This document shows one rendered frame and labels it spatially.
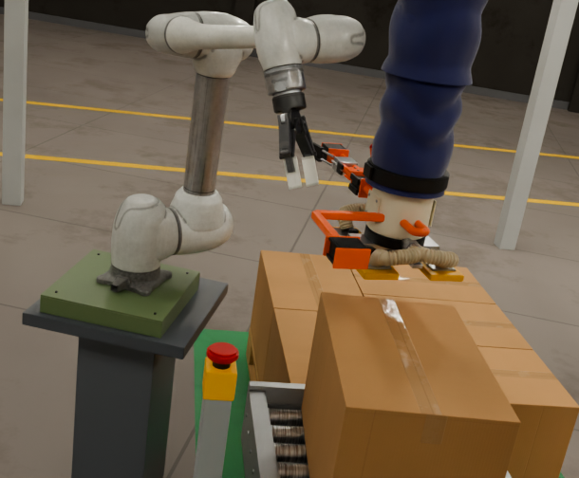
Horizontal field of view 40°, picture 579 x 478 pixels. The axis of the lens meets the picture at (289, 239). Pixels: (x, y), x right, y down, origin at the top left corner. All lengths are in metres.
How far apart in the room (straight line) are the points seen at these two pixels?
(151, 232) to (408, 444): 1.04
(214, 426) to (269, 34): 0.87
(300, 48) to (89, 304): 1.03
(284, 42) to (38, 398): 2.11
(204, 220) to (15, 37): 3.01
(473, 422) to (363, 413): 0.25
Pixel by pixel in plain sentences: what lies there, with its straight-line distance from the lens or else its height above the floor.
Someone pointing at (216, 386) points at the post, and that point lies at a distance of 1.75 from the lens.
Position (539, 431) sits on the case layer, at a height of 0.44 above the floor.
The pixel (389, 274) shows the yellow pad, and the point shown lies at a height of 1.11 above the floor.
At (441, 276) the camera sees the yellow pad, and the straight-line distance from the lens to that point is 2.16.
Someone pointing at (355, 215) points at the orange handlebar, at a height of 1.22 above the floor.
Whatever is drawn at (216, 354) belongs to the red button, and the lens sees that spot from 1.72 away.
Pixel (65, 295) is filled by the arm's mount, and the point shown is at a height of 0.81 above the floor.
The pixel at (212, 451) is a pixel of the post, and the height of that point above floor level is 0.79.
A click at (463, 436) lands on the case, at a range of 1.88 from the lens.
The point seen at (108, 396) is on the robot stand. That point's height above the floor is 0.45.
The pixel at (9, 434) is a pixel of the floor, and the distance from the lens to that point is 3.27.
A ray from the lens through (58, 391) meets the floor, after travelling 3.51.
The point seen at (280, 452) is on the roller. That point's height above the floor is 0.54.
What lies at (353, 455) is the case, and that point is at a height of 0.82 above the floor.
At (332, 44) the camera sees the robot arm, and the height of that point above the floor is 1.67.
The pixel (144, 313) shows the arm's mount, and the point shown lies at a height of 0.81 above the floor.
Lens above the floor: 1.88
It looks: 20 degrees down
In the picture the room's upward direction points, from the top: 8 degrees clockwise
